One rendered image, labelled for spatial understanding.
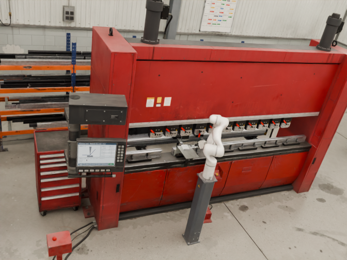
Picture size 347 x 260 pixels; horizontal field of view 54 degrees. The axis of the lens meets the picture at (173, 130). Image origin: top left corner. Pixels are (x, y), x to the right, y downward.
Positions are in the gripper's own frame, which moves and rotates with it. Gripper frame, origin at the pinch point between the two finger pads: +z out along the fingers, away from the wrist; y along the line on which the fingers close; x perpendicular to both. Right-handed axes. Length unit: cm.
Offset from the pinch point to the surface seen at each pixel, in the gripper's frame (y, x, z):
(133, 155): 14, 70, 42
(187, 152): -3.0, 21.0, -0.2
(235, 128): 3, -48, -34
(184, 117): 42.0, 21.0, -8.9
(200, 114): 39.3, 2.6, -19.7
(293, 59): 73, -97, -108
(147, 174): -15, 62, 37
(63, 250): -25, 204, 17
